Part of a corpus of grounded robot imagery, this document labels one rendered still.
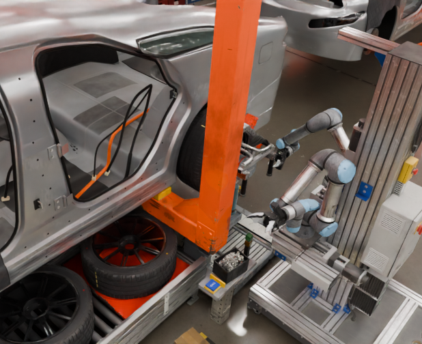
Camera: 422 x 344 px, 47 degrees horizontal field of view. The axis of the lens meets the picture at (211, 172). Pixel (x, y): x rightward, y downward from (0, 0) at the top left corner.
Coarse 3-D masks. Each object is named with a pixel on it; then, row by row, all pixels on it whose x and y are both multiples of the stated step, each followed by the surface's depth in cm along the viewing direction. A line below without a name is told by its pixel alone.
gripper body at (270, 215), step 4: (284, 208) 256; (268, 212) 254; (272, 212) 254; (284, 212) 255; (268, 216) 251; (272, 216) 251; (276, 216) 251; (284, 216) 256; (288, 216) 255; (264, 220) 255; (268, 220) 252; (272, 220) 250; (280, 220) 256; (284, 220) 257; (264, 224) 256; (280, 224) 257; (284, 224) 259; (272, 228) 252
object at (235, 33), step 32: (224, 0) 230; (256, 0) 231; (224, 32) 238; (256, 32) 244; (224, 64) 247; (224, 96) 256; (224, 128) 266; (224, 160) 278; (224, 192) 296; (224, 224) 316
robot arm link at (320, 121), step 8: (312, 120) 332; (320, 120) 329; (328, 120) 330; (304, 128) 339; (312, 128) 333; (320, 128) 332; (288, 136) 354; (296, 136) 347; (304, 136) 345; (280, 144) 360; (288, 144) 359
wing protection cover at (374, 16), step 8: (368, 0) 512; (376, 0) 515; (384, 0) 523; (392, 0) 534; (400, 0) 554; (368, 8) 517; (376, 8) 521; (384, 8) 530; (368, 16) 520; (376, 16) 527; (368, 24) 525; (376, 24) 532
